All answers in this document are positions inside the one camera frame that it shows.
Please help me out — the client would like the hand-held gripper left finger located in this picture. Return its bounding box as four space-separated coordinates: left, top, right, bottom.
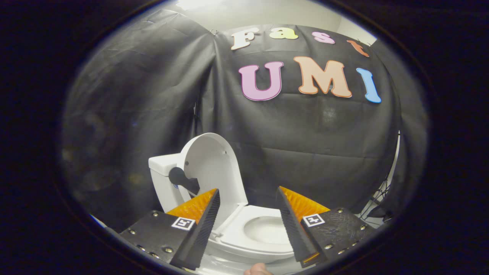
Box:
118 188 221 271

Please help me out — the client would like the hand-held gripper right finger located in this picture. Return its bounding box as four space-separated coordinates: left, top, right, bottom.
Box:
275 186 377 269

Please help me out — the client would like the white toilet lid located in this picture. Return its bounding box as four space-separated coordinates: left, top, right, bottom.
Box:
168 133 249 231

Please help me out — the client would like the white toilet seat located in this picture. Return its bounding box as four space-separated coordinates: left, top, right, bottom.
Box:
220 205 296 254

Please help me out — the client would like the white toilet with tank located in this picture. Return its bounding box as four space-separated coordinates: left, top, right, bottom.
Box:
148 153 306 275

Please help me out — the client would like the black backdrop cloth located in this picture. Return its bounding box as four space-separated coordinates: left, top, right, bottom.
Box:
61 8 428 233

